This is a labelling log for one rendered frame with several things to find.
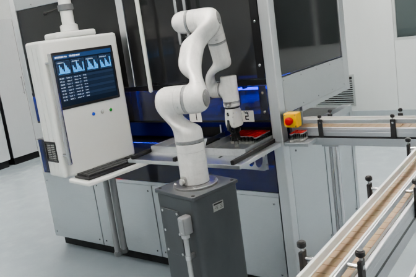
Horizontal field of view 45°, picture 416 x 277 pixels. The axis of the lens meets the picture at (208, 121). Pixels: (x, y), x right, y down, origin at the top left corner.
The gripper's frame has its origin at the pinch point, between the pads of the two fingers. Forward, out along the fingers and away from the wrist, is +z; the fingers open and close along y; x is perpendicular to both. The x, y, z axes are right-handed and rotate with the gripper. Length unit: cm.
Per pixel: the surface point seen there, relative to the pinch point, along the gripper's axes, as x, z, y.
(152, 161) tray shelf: 33.1, 6.1, -28.5
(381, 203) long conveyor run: -94, 1, -70
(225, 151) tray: -2.8, 3.6, -14.6
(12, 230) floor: 258, 94, 19
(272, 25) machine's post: -21, -53, 13
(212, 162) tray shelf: -3.1, 5.9, -26.8
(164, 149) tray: 36.6, 3.9, -14.6
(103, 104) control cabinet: 80, -21, -12
